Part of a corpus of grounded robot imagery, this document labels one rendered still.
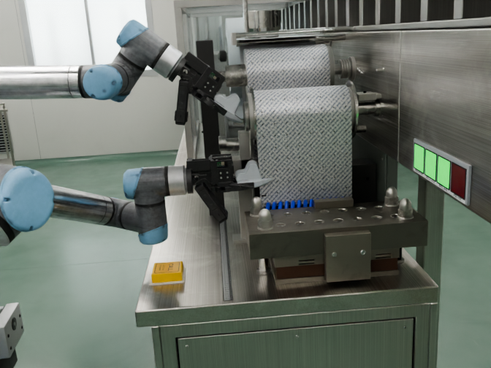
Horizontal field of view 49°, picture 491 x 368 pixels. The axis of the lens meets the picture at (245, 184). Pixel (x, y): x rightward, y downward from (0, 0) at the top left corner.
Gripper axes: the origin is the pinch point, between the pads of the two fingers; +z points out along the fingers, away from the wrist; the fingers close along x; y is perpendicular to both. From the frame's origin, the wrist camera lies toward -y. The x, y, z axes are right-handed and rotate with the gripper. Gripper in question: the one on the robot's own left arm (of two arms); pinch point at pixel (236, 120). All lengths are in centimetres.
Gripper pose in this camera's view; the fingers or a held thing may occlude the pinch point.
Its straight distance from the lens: 138.2
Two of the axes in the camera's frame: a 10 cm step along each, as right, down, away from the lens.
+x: -0.7, -2.6, 9.6
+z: 8.1, 5.5, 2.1
